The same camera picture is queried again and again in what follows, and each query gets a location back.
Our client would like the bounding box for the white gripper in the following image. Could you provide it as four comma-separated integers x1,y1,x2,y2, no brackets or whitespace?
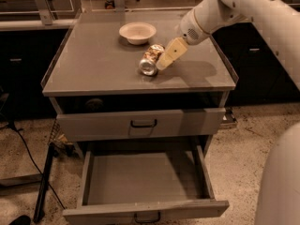
156,10,209,70

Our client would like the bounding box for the orange soda can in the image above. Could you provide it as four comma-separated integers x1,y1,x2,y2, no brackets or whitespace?
139,44,165,76

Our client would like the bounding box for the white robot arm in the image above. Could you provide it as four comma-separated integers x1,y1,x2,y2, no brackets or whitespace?
157,0,300,225

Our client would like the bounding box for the grey drawer cabinet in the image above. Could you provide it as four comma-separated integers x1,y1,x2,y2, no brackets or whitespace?
40,9,240,158

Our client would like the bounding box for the grey top drawer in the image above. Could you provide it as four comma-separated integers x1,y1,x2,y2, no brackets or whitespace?
57,108,225,142

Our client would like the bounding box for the grey open middle drawer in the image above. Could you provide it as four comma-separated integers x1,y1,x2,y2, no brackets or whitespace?
64,143,229,225

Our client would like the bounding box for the white bowl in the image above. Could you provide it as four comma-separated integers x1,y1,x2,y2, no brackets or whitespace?
119,22,157,45

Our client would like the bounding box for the long counter with dark cabinets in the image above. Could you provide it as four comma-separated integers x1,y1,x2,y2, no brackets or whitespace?
0,22,300,118

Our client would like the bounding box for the black metal floor bar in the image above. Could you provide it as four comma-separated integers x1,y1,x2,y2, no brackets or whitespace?
33,142,54,223

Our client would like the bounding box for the wire basket with items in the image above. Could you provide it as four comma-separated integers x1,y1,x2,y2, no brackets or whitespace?
48,121,75,157

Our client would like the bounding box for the black floor cable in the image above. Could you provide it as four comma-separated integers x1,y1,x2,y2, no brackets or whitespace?
0,122,67,210

